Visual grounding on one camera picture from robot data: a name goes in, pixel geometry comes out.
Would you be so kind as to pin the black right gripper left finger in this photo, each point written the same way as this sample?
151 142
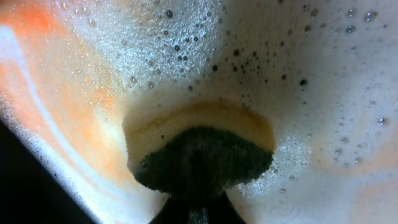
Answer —
174 211

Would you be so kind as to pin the green and yellow sponge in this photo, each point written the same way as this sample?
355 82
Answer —
198 150

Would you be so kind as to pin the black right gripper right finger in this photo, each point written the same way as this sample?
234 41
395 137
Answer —
220 210

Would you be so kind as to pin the black tray with soapy foam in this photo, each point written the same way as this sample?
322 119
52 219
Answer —
323 73

